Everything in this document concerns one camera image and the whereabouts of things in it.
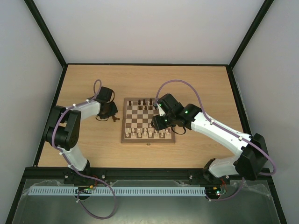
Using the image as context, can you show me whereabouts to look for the light blue cable duct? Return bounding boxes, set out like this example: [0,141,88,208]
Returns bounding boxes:
[28,186,206,196]

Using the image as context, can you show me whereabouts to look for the black frame post left rear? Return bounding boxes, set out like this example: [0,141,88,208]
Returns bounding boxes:
[24,0,67,68]

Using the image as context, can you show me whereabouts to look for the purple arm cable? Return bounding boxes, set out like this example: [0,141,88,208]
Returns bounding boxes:
[156,79,278,202]
[51,79,117,220]

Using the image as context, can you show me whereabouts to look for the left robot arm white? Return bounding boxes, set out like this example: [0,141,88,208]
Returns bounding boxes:
[43,87,118,171]

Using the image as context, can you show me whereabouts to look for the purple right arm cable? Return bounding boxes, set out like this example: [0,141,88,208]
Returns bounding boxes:
[156,79,278,202]

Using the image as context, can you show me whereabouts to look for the wooden chess board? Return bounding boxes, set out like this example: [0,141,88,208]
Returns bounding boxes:
[121,98,175,145]

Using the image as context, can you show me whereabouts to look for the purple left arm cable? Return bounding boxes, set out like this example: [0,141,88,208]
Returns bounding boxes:
[51,79,117,220]

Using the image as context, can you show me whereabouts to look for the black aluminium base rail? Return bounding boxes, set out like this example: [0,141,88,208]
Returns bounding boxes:
[23,167,271,185]

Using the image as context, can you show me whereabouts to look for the black frame post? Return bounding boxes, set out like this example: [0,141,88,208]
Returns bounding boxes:
[228,0,275,68]
[24,0,67,68]

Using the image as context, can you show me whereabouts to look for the dark knight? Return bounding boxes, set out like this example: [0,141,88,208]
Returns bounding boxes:
[112,116,120,122]

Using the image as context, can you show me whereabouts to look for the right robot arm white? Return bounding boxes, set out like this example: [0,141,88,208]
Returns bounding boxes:
[151,94,267,183]

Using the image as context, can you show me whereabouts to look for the black frame post right rear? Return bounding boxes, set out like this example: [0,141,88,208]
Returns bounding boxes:
[228,0,275,68]

